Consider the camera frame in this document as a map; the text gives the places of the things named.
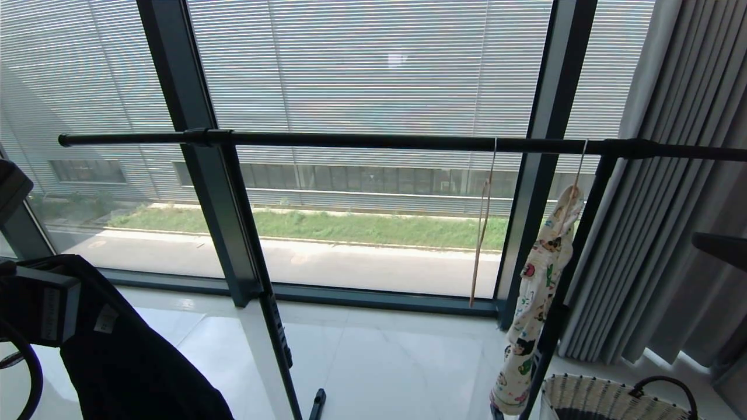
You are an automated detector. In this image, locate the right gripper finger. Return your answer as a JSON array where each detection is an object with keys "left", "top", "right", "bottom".
[{"left": 693, "top": 232, "right": 747, "bottom": 270}]

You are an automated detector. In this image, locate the pink clothes hanger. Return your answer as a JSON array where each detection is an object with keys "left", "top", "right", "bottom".
[
  {"left": 574, "top": 140, "right": 589, "bottom": 194},
  {"left": 469, "top": 138, "right": 498, "bottom": 308}
]

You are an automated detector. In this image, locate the cream printed garment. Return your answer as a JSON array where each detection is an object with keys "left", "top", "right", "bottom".
[{"left": 490, "top": 185, "right": 585, "bottom": 416}]

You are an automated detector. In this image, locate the black garment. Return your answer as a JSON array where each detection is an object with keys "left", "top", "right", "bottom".
[{"left": 58, "top": 254, "right": 234, "bottom": 420}]

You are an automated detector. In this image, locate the white laundry basket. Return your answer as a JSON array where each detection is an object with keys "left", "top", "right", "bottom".
[{"left": 540, "top": 373, "right": 701, "bottom": 420}]

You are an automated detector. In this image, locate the black clothes rack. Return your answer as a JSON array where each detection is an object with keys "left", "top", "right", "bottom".
[{"left": 58, "top": 128, "right": 747, "bottom": 420}]

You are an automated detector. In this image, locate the brown curtain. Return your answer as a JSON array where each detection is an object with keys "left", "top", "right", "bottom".
[{"left": 557, "top": 0, "right": 747, "bottom": 386}]

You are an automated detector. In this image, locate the window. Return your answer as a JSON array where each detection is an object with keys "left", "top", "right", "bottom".
[{"left": 0, "top": 0, "right": 657, "bottom": 333}]

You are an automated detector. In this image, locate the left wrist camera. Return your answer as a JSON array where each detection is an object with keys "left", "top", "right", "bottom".
[{"left": 15, "top": 265, "right": 81, "bottom": 348}]

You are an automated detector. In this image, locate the black cable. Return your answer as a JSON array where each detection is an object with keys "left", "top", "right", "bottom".
[{"left": 0, "top": 335, "right": 45, "bottom": 420}]

